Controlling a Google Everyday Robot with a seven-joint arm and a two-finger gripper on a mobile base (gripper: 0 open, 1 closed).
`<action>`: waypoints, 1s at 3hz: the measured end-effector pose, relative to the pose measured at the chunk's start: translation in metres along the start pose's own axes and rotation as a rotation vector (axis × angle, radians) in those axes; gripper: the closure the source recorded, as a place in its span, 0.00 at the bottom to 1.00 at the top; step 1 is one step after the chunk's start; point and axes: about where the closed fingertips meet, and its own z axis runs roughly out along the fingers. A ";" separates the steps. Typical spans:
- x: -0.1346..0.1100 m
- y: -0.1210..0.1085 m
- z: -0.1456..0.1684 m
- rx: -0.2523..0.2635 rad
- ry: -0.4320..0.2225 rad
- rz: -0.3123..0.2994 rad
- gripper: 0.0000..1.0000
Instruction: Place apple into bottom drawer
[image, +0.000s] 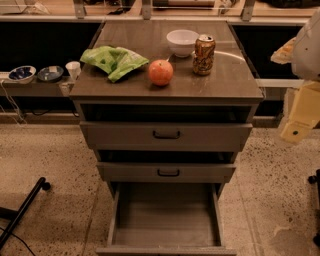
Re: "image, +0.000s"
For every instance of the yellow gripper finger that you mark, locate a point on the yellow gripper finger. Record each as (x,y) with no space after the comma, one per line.
(304,114)
(284,54)

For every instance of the red apple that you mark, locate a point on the red apple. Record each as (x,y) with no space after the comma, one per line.
(160,72)

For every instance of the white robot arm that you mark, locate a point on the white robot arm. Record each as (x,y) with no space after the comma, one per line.
(303,53)

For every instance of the open bottom drawer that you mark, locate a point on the open bottom drawer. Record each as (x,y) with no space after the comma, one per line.
(165,219)

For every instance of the top drawer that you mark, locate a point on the top drawer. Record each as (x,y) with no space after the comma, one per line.
(158,136)

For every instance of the middle drawer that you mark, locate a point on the middle drawer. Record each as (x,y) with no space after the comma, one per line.
(176,173)

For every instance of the black caster wheel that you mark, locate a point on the black caster wheel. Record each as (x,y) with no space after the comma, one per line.
(314,181)

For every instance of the gold drink can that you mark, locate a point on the gold drink can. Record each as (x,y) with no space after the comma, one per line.
(203,54)

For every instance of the white bowl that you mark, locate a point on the white bowl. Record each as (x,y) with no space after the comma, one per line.
(181,42)

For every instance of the green chip bag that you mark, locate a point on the green chip bag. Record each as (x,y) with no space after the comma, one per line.
(116,62)

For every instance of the white paper cup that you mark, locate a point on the white paper cup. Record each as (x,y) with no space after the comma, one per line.
(74,69)

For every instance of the side shelf ledge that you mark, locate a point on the side shelf ledge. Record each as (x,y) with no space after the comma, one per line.
(35,88)

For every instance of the dark blue bowl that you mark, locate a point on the dark blue bowl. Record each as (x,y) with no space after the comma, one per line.
(50,74)

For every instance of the blue patterned bowl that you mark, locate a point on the blue patterned bowl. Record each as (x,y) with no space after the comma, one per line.
(22,74)

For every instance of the black chair leg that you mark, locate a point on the black chair leg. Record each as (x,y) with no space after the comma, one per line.
(14,216)

